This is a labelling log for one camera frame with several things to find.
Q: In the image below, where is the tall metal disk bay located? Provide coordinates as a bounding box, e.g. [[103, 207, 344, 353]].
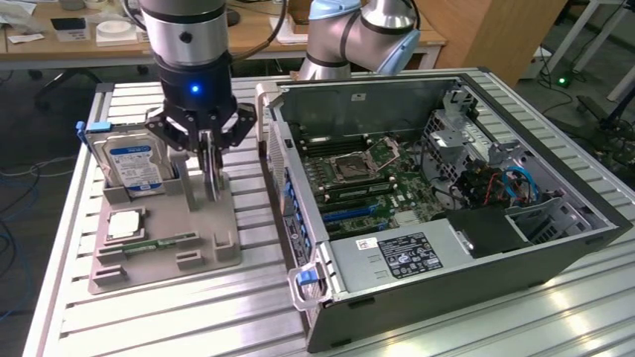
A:
[[420, 89, 502, 176]]

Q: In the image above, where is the open socket cover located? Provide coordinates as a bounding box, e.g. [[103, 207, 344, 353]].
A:
[[365, 136, 401, 173]]

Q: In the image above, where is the white paper label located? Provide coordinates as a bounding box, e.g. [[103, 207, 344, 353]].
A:
[[7, 33, 45, 45]]

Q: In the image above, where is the blue wire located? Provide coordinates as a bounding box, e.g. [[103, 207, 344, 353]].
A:
[[498, 167, 542, 206]]

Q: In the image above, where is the black tripod stand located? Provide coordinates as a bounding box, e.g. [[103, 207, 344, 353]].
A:
[[575, 70, 635, 132]]

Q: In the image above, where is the black chair base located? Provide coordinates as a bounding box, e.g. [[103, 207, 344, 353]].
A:
[[27, 65, 151, 109]]

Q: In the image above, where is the graphics card with fan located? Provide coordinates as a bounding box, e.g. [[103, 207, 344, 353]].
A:
[[199, 129, 225, 202]]

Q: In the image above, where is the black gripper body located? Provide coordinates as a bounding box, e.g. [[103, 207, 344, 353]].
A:
[[157, 55, 239, 150]]

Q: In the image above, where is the blue expansion slot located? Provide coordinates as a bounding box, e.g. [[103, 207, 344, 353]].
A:
[[320, 207, 379, 223]]

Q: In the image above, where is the wooden desk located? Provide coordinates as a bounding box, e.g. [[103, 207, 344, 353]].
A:
[[0, 0, 447, 72]]

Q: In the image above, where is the white box with bowl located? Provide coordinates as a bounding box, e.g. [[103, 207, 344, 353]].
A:
[[95, 20, 140, 48]]

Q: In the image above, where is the green motherboard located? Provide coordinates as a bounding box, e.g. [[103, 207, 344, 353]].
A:
[[296, 135, 447, 239]]

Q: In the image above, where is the black plastic shroud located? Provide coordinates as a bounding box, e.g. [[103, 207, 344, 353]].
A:
[[443, 206, 535, 260]]

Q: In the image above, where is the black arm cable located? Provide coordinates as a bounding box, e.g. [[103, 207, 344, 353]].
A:
[[227, 0, 292, 60]]

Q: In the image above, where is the wooden cabinet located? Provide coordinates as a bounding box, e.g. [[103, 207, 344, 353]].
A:
[[420, 0, 570, 86]]

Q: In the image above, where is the open black PC case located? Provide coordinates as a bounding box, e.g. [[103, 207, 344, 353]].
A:
[[253, 72, 635, 354]]

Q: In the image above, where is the silver CPU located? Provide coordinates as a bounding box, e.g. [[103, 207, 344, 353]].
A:
[[107, 211, 143, 242]]

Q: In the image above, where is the hard disk in blue carrier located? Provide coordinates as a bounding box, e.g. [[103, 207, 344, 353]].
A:
[[73, 117, 172, 199]]

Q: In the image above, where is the grey power supply unit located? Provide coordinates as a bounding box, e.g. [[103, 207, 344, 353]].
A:
[[329, 219, 474, 293]]

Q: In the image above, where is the blue floor cable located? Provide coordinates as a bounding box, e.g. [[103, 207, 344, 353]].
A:
[[0, 159, 41, 321]]

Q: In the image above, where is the brown cardboard box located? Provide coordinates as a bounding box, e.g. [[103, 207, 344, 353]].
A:
[[287, 0, 313, 25]]

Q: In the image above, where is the green RAM stick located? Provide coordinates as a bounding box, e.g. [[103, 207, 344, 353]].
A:
[[121, 237, 183, 256]]

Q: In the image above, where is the grey parts rack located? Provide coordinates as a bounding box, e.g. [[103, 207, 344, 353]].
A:
[[87, 141, 244, 297]]

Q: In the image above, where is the white box black top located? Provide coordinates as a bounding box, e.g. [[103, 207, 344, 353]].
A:
[[48, 17, 93, 42]]

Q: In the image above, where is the white paper stack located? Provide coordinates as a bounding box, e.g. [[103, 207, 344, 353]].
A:
[[269, 16, 312, 45]]

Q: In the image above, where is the white table frame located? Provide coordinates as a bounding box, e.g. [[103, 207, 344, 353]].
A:
[[544, 0, 635, 102]]

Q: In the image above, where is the low metal disk bay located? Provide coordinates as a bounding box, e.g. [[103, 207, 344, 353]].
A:
[[503, 195, 604, 246]]

